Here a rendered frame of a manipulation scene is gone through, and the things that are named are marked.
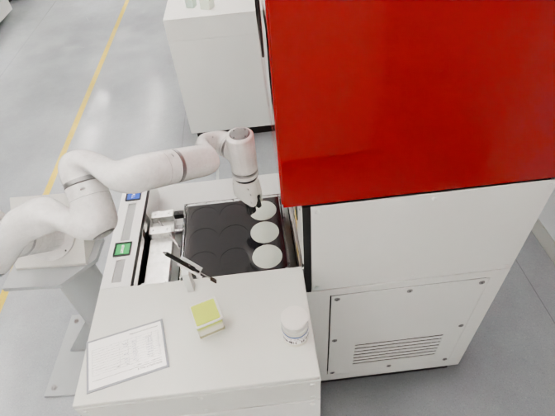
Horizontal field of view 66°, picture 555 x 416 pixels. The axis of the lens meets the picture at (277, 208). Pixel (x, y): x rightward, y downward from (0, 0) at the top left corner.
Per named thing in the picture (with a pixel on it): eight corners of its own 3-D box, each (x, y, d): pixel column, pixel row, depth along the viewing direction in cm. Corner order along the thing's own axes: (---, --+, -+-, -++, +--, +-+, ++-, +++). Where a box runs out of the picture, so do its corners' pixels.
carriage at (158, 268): (177, 218, 164) (175, 213, 162) (168, 299, 139) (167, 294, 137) (156, 220, 164) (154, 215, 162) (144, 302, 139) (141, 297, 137)
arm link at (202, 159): (144, 165, 118) (222, 151, 140) (181, 189, 110) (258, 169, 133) (146, 134, 114) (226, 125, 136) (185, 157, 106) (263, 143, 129)
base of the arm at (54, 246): (25, 261, 154) (-11, 269, 136) (22, 209, 154) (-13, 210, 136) (77, 259, 154) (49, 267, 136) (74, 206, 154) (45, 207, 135)
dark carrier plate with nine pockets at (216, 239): (278, 197, 163) (277, 196, 162) (288, 270, 138) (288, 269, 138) (188, 207, 162) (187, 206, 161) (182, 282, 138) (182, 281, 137)
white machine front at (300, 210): (285, 144, 198) (279, 63, 169) (310, 291, 141) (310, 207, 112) (278, 144, 198) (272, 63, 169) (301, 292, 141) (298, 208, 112)
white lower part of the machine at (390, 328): (402, 240, 258) (428, 128, 200) (455, 372, 201) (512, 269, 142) (286, 253, 257) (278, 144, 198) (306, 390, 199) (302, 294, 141)
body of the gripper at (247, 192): (225, 172, 136) (230, 197, 144) (248, 186, 131) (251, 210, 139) (243, 160, 140) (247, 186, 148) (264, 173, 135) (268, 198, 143)
